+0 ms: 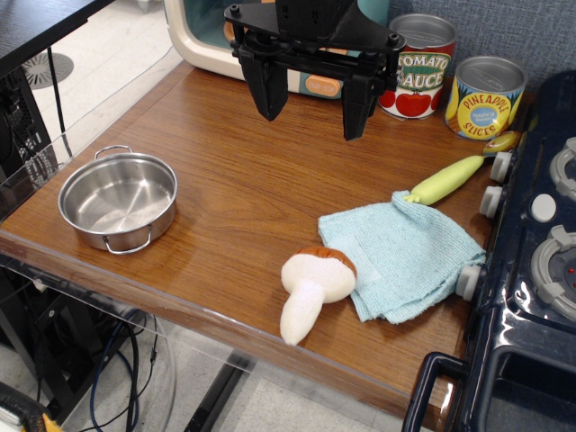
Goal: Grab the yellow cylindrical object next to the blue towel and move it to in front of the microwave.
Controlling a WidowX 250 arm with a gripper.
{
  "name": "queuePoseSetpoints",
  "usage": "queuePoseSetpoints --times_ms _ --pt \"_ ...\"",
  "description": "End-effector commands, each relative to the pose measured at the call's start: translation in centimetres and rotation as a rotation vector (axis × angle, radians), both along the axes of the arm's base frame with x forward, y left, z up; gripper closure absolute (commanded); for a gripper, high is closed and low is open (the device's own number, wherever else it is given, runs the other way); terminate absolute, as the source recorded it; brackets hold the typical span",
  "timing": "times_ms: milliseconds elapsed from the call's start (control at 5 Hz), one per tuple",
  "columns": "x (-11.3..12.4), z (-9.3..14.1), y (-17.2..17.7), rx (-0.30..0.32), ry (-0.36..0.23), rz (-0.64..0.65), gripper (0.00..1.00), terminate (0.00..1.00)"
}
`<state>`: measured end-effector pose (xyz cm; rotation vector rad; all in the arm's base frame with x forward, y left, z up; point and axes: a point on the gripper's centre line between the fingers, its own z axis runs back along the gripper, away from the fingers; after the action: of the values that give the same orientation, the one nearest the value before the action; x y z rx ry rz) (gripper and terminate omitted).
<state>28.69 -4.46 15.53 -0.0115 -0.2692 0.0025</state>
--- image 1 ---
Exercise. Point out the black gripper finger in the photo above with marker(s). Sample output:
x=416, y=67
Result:
x=359, y=98
x=266, y=80

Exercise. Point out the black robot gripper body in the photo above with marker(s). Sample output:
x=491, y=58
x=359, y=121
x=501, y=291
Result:
x=297, y=34

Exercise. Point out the green handled metal spoon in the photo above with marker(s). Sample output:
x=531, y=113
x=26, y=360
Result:
x=449, y=179

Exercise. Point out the tomato sauce can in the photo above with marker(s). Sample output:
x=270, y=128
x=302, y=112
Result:
x=430, y=44

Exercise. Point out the toy microwave oven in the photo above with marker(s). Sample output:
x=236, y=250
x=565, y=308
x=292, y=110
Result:
x=202, y=36

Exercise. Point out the pineapple slices can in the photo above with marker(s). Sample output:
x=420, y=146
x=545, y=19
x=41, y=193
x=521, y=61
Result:
x=485, y=96

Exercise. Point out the white stove knob back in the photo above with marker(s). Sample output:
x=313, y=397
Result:
x=500, y=166

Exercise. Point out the white stove knob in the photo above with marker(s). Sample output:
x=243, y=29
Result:
x=467, y=282
x=490, y=201
x=500, y=166

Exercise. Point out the white stove knob middle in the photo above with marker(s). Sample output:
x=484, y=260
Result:
x=490, y=201

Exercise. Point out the light blue cloth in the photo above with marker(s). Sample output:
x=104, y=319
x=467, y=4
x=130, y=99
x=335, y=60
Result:
x=408, y=256

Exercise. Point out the plush mushroom toy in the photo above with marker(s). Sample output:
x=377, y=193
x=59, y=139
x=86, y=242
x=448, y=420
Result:
x=313, y=277

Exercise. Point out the stainless steel pot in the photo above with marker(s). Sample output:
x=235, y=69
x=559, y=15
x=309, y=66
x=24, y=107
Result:
x=121, y=201

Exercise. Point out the white stove knob front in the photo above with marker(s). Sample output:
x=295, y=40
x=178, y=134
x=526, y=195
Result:
x=467, y=282

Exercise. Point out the black desk at left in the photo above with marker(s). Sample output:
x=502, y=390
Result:
x=27, y=29

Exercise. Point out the dark blue toy stove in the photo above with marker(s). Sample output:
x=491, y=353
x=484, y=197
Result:
x=518, y=370

